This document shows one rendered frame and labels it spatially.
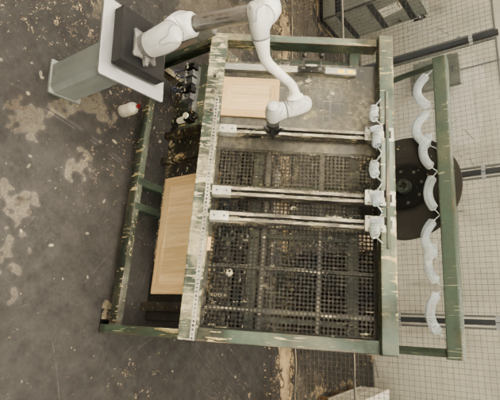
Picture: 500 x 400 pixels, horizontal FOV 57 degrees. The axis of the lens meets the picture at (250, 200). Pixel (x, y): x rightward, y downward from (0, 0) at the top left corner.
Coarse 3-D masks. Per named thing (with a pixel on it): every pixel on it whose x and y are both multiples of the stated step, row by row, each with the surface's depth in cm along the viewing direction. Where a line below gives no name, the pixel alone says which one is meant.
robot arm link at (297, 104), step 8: (256, 40) 250; (264, 40) 249; (256, 48) 254; (264, 48) 253; (264, 56) 256; (264, 64) 260; (272, 64) 261; (272, 72) 264; (280, 72) 265; (280, 80) 269; (288, 80) 269; (288, 88) 274; (296, 88) 273; (288, 96) 278; (296, 96) 275; (304, 96) 280; (288, 104) 278; (296, 104) 276; (304, 104) 278; (288, 112) 278; (296, 112) 279; (304, 112) 281
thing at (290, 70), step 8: (232, 64) 335; (240, 64) 335; (248, 64) 335; (256, 64) 335; (248, 72) 337; (256, 72) 336; (264, 72) 336; (288, 72) 333; (296, 72) 333; (304, 72) 332; (328, 72) 331; (336, 72) 331; (344, 72) 331
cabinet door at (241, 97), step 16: (224, 80) 334; (240, 80) 334; (256, 80) 333; (272, 80) 333; (224, 96) 330; (240, 96) 330; (256, 96) 330; (272, 96) 329; (224, 112) 327; (240, 112) 326; (256, 112) 326
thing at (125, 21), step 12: (120, 12) 272; (132, 12) 276; (120, 24) 270; (132, 24) 275; (144, 24) 284; (120, 36) 268; (132, 36) 274; (120, 48) 266; (132, 48) 272; (120, 60) 266; (132, 60) 271; (156, 60) 289; (132, 72) 280; (144, 72) 280; (156, 72) 288; (156, 84) 296
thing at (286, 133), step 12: (228, 132) 316; (240, 132) 316; (252, 132) 316; (264, 132) 315; (288, 132) 318; (300, 132) 317; (312, 132) 315; (324, 132) 314; (336, 132) 314; (348, 132) 313; (360, 132) 313; (372, 132) 301
